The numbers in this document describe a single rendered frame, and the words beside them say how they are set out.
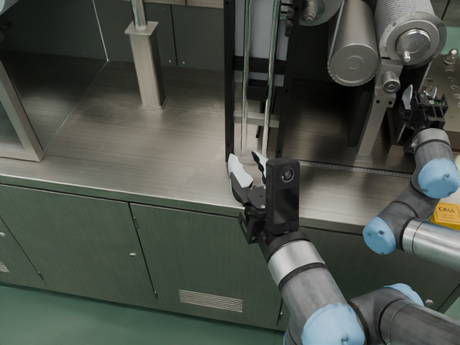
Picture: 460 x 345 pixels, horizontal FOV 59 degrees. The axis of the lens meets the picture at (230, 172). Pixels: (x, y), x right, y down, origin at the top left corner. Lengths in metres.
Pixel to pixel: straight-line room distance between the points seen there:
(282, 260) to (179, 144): 0.73
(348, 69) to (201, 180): 0.49
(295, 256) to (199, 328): 1.34
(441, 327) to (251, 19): 0.69
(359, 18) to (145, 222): 0.84
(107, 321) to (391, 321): 1.50
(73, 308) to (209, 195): 1.11
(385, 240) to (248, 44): 0.51
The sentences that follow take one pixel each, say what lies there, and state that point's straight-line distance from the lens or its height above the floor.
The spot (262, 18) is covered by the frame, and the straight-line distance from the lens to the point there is 0.95.
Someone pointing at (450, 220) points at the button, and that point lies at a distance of 1.15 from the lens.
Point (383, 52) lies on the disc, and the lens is 1.10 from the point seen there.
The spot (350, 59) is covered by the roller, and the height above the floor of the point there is 1.19.
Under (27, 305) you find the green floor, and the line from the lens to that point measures 2.13.
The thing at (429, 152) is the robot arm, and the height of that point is 1.14.
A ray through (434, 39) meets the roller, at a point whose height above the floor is 1.27.
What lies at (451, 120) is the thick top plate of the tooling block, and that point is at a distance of 1.27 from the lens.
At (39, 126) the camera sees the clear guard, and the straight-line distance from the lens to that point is 1.30.
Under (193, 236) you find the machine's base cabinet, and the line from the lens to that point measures 1.27.
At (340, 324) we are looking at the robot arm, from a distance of 0.54.
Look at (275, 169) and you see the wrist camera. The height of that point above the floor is 1.33.
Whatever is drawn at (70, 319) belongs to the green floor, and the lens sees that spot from 2.02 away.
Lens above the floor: 1.74
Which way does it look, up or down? 47 degrees down
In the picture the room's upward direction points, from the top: straight up
